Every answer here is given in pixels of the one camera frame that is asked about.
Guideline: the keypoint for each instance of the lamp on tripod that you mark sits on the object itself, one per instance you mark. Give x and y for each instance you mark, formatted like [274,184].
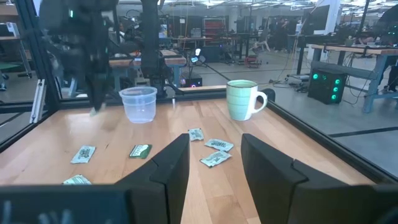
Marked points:
[197,52]

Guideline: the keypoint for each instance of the grey chair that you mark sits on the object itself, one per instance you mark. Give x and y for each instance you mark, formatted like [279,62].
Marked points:
[262,42]

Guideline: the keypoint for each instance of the black wall monitor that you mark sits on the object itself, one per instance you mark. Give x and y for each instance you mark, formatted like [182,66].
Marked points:
[317,20]

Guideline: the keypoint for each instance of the black frame clamp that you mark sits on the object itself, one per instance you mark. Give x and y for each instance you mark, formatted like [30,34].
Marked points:
[270,94]

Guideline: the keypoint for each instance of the wooden workbench with blue legs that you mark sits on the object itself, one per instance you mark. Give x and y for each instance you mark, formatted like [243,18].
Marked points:
[174,60]
[351,49]

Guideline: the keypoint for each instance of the clear plastic cup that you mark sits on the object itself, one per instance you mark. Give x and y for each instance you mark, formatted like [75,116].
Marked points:
[138,105]

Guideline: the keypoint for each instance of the red shelf rack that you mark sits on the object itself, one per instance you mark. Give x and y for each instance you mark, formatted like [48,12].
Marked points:
[214,28]

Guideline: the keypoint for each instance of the small black lit computer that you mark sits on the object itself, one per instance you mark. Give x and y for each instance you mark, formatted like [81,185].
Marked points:
[192,81]

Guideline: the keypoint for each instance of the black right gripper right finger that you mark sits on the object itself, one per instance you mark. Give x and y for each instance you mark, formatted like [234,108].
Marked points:
[270,186]

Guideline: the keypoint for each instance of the wooden shelf stand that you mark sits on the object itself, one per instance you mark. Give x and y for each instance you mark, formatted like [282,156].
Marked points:
[9,38]

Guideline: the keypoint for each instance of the computer tower with green fans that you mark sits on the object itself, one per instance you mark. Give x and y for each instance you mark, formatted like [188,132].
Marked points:
[325,88]

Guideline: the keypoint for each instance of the black aluminium table frame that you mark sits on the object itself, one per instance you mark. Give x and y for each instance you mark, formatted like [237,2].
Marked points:
[311,130]

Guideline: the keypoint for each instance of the dark green sachet packet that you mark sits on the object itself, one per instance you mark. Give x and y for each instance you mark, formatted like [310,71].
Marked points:
[140,151]

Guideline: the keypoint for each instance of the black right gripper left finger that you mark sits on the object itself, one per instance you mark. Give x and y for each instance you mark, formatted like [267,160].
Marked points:
[168,186]

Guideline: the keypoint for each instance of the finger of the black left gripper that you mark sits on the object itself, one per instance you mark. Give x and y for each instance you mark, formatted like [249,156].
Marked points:
[101,90]
[91,90]

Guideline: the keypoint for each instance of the silver frame bracket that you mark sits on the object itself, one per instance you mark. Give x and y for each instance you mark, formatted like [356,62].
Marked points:
[38,101]

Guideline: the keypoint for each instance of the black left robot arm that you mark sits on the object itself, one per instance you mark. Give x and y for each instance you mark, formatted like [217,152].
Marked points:
[150,46]

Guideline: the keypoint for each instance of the green ceramic mug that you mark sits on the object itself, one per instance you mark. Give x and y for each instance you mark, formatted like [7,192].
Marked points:
[241,101]

